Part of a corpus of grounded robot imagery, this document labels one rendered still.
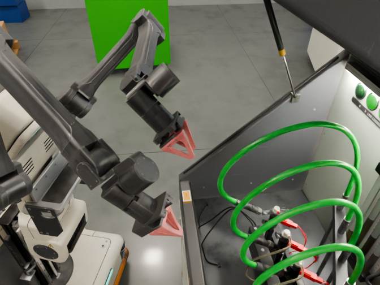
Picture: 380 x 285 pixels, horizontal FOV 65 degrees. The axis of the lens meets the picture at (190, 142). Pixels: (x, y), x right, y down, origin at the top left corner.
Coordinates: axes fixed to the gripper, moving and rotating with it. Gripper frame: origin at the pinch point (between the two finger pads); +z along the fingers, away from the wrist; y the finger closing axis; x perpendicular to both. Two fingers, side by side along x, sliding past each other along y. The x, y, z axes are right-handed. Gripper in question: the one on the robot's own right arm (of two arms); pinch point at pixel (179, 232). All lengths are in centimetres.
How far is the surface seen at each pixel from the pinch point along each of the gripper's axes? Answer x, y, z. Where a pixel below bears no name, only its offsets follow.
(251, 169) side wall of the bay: 50, -3, 32
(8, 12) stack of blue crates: 497, -347, -223
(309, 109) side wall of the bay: 53, 28, 25
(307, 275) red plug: 1.1, 12.0, 32.5
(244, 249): -1.4, 8.9, 11.9
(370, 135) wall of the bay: 34, 39, 32
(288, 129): 17.0, 29.2, 3.5
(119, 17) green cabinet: 317, -119, -57
